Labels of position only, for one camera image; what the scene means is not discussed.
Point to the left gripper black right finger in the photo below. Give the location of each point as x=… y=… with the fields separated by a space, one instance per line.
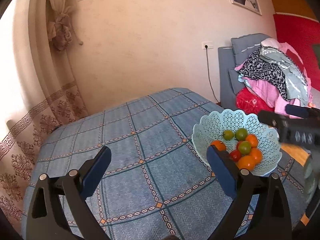
x=271 y=218

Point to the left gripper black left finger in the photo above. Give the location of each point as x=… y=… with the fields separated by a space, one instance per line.
x=46 y=218

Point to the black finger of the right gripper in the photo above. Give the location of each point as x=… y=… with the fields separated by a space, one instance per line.
x=297 y=112
x=299 y=132

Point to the red tomato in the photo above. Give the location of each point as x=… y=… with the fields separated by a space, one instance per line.
x=235 y=155

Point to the oval orange citrus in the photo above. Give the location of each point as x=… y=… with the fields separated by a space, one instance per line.
x=246 y=162

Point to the large orange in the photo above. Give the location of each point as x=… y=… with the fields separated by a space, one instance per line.
x=219 y=145

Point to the small green tomato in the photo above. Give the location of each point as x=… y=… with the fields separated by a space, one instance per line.
x=228 y=134

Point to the small orange mandarin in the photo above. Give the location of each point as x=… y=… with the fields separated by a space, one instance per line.
x=252 y=139

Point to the green lime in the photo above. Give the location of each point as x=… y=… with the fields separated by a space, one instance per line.
x=241 y=134

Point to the wooden bedside table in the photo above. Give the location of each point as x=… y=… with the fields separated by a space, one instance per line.
x=300 y=155

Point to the pile of clothes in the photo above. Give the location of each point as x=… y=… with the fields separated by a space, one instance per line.
x=272 y=75

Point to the light blue lattice basket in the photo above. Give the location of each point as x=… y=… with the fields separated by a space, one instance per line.
x=229 y=127

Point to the light green plush cloth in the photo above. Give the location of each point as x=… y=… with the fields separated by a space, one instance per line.
x=311 y=176

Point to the red floral cushion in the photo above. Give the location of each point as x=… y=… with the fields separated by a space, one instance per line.
x=251 y=103

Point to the blue patterned bedspread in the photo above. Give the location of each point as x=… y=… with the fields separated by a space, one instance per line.
x=158 y=182

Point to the beige patterned curtain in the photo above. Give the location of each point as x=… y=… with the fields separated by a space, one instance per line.
x=38 y=94

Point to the white wall socket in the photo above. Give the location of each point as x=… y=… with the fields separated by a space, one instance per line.
x=207 y=45

